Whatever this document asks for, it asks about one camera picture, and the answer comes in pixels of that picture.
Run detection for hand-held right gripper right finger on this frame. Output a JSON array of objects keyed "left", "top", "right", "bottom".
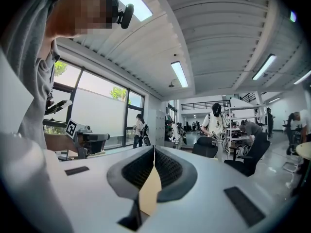
[{"left": 154, "top": 145, "right": 198, "bottom": 203}]

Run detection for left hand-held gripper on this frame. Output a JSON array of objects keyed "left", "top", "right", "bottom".
[{"left": 65, "top": 118, "right": 110, "bottom": 159}]

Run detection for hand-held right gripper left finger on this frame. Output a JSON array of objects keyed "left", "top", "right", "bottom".
[{"left": 106, "top": 145, "right": 156, "bottom": 231}]

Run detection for person's left forearm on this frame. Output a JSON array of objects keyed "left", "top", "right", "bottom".
[{"left": 44, "top": 133, "right": 78, "bottom": 153}]

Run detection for black smartphone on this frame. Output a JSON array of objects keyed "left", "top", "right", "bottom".
[{"left": 44, "top": 100, "right": 73, "bottom": 116}]

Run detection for black office chair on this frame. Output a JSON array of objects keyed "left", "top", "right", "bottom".
[
  {"left": 191, "top": 136, "right": 219, "bottom": 159},
  {"left": 224, "top": 132, "right": 271, "bottom": 177}
]

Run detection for grey lockers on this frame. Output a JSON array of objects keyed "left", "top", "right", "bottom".
[{"left": 147, "top": 109, "right": 166, "bottom": 147}]

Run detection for black balcony railing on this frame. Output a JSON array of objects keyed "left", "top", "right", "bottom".
[{"left": 180, "top": 100, "right": 231, "bottom": 111}]

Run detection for person's grey shirt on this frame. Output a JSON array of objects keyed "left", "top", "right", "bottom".
[{"left": 0, "top": 0, "right": 64, "bottom": 150}]

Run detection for white metal shelf rack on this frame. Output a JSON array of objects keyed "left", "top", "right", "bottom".
[{"left": 224, "top": 104, "right": 267, "bottom": 155}]

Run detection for long ceiling light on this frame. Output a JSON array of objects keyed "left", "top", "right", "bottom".
[
  {"left": 293, "top": 69, "right": 311, "bottom": 85},
  {"left": 170, "top": 61, "right": 189, "bottom": 88},
  {"left": 251, "top": 53, "right": 277, "bottom": 81}
]

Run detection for person's head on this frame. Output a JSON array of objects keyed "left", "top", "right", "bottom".
[{"left": 44, "top": 0, "right": 120, "bottom": 40}]

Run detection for round light table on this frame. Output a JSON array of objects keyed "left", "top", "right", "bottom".
[{"left": 295, "top": 141, "right": 311, "bottom": 160}]

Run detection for bright skylight panel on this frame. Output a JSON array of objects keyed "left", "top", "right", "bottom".
[{"left": 108, "top": 0, "right": 154, "bottom": 22}]

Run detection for black-framed window wall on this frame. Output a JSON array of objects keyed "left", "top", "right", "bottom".
[{"left": 43, "top": 59, "right": 146, "bottom": 150}]

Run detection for black head-worn camera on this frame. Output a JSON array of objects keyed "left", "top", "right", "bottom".
[{"left": 116, "top": 3, "right": 135, "bottom": 30}]

